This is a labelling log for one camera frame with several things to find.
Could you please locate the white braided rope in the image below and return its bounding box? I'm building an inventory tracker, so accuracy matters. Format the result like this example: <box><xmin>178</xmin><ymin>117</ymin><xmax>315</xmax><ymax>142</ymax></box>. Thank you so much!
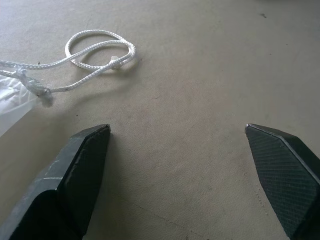
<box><xmin>0</xmin><ymin>29</ymin><xmax>138</xmax><ymax>109</ymax></box>

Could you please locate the clear plastic bag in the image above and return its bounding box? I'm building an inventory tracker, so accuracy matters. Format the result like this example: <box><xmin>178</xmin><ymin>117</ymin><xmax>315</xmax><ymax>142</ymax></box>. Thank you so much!
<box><xmin>0</xmin><ymin>74</ymin><xmax>38</xmax><ymax>138</ymax></box>

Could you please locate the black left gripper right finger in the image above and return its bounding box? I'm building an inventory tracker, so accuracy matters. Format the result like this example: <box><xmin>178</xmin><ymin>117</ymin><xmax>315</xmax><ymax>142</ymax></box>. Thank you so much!
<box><xmin>245</xmin><ymin>123</ymin><xmax>320</xmax><ymax>240</ymax></box>

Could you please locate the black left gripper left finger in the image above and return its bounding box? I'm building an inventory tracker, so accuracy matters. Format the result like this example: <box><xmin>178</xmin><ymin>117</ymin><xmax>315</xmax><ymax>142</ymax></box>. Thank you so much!
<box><xmin>0</xmin><ymin>123</ymin><xmax>111</xmax><ymax>240</ymax></box>

